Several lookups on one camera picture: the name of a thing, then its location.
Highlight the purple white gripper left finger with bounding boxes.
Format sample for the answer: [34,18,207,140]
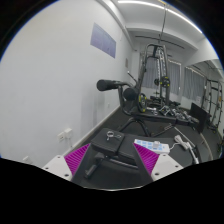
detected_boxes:
[43,144,89,181]

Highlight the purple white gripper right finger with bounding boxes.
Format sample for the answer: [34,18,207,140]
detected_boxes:
[133,143,183,181]

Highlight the white power strip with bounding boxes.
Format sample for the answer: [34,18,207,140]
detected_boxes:
[134,139,170,154]

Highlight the black padded weight bench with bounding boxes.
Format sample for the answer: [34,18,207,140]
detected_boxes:
[72,129,200,186]

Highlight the silver barbell spring clip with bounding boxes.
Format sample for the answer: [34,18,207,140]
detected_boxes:
[107,131,122,141]

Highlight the black multi-gym machine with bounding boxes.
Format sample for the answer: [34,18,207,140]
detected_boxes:
[96,43,201,138]

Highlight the grey window curtain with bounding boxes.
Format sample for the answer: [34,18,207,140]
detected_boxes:
[142,58,205,100]

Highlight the black squat rack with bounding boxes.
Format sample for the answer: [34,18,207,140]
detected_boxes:
[201,79,224,133]

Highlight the ceiling strip light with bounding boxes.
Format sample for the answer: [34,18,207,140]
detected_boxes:
[117,0,204,35]

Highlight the white wall socket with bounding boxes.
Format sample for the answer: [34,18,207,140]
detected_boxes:
[57,128,72,142]

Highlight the white charger with cable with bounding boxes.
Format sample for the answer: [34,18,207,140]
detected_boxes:
[170,135,199,164]

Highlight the purple wall poster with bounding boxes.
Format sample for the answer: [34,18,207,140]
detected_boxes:
[90,23,116,57]

